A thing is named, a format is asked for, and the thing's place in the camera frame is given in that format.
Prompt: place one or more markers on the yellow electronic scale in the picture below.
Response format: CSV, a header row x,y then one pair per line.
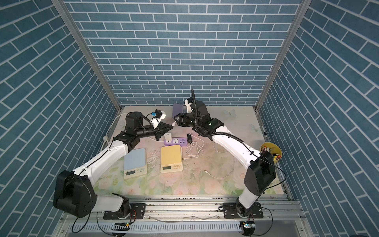
x,y
171,159

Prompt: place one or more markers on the blue electronic scale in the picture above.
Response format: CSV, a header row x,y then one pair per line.
x,y
135,163

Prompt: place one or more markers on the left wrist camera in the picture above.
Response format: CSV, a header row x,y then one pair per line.
x,y
158,116

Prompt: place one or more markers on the yellow cup with markers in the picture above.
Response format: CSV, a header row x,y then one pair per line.
x,y
272,149

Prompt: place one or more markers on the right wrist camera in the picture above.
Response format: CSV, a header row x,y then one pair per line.
x,y
189,105

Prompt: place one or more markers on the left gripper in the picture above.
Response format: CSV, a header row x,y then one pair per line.
x,y
162,127

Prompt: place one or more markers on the purple power strip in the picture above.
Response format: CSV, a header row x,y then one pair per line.
x,y
177,141

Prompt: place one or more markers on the purple case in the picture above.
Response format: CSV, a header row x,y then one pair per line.
x,y
177,109

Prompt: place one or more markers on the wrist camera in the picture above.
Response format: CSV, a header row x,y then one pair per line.
x,y
158,116
189,105

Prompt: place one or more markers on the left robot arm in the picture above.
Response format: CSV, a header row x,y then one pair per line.
x,y
74,193

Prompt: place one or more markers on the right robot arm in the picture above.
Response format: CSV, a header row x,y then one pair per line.
x,y
260,168

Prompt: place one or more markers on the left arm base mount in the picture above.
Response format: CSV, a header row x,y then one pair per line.
x,y
134,211

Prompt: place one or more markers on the black charger adapter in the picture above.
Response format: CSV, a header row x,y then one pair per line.
x,y
189,138

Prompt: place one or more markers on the aluminium rail frame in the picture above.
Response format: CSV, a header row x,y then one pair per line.
x,y
194,216

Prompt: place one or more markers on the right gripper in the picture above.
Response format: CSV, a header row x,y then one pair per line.
x,y
183,120

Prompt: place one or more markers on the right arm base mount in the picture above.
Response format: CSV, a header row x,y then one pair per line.
x,y
232,210

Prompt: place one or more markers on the white charger adapter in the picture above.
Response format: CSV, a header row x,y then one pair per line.
x,y
168,138

